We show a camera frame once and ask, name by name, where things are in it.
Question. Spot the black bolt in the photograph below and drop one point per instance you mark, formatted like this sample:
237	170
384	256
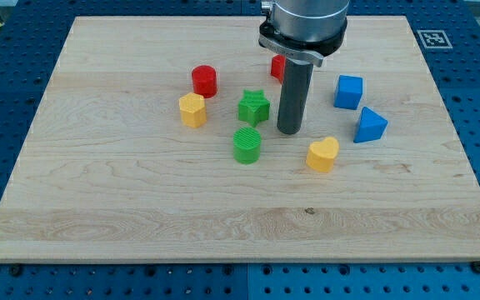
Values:
475	267
15	270

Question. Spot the yellow hexagon block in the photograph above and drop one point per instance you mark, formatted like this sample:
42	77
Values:
193	110

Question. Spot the blue cube block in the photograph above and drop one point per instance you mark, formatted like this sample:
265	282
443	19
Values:
349	92

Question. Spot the red block behind rod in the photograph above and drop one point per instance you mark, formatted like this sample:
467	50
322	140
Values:
277	67

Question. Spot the green cylinder block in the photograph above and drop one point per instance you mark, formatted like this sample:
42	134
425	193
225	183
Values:
246	145

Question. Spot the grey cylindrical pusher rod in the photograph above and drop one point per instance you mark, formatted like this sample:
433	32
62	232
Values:
294	93

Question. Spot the yellow heart block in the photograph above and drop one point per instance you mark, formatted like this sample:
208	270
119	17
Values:
321	155

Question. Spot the red cylinder block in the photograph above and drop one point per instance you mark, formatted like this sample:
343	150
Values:
204	81

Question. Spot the green star block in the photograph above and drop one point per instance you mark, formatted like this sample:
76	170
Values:
253	107

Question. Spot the light wooden board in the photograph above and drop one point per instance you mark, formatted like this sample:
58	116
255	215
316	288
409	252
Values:
108	173

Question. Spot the black bolt front left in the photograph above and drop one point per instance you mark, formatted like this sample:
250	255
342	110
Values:
15	270

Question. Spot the black bolt front right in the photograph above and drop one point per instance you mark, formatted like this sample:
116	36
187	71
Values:
475	267

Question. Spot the white fiducial marker tag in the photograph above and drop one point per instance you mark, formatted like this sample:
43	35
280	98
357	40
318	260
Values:
434	39

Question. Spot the blue triangle block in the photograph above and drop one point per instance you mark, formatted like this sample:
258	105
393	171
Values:
371	126

